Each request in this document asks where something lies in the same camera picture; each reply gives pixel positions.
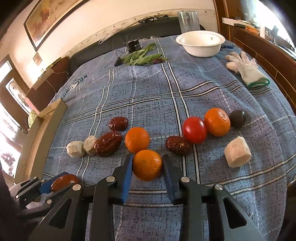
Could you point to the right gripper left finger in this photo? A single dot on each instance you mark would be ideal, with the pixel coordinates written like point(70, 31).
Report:
point(67, 219)

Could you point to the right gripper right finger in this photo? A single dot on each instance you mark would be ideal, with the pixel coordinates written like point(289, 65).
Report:
point(226, 219)

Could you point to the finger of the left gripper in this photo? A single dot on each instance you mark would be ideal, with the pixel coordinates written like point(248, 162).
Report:
point(27, 188)
point(45, 186)

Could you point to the large white cylinder block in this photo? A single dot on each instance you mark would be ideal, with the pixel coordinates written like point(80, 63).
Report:
point(237, 152)

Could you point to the orange tangerine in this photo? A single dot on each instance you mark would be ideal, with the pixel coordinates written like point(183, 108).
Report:
point(147, 165)
point(137, 139)
point(217, 122)

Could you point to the cardboard tray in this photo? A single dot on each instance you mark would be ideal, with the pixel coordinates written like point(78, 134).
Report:
point(38, 141)

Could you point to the white block far left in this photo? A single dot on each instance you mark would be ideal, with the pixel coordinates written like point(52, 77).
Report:
point(75, 149)

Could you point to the white block beside date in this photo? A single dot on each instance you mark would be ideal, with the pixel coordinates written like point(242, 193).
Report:
point(88, 145)

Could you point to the large red date left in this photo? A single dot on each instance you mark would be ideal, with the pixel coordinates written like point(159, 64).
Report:
point(108, 143)

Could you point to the brown armchair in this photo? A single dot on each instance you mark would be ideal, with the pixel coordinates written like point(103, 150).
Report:
point(46, 87)

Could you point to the red tomato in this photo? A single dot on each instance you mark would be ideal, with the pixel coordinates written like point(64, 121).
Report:
point(194, 130)

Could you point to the wooden door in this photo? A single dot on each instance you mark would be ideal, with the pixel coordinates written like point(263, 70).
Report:
point(13, 93)

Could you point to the small red date upper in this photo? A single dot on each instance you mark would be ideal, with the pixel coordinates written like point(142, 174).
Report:
point(119, 123)

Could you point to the blue plaid tablecloth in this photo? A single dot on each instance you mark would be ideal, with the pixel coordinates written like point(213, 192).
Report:
point(159, 98)

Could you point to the dark brown round fruit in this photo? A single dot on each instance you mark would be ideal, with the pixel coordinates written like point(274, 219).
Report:
point(237, 118)

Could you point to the white work glove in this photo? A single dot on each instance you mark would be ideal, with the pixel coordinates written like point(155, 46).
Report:
point(248, 69)

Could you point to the green cloth strip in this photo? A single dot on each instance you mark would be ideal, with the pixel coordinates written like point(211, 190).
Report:
point(140, 57)

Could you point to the framed painting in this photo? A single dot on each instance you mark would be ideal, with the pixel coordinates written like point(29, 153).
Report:
point(45, 16)

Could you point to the small black device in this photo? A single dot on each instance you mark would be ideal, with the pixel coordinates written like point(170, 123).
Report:
point(133, 45)

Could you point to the wooden sideboard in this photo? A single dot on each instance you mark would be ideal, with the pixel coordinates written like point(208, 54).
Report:
point(275, 61)

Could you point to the white bowl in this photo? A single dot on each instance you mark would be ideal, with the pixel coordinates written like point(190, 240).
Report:
point(201, 43)

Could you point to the black sofa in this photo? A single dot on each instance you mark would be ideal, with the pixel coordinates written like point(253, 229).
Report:
point(158, 28)

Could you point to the clear plastic container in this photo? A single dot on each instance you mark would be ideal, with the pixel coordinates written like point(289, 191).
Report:
point(188, 21)

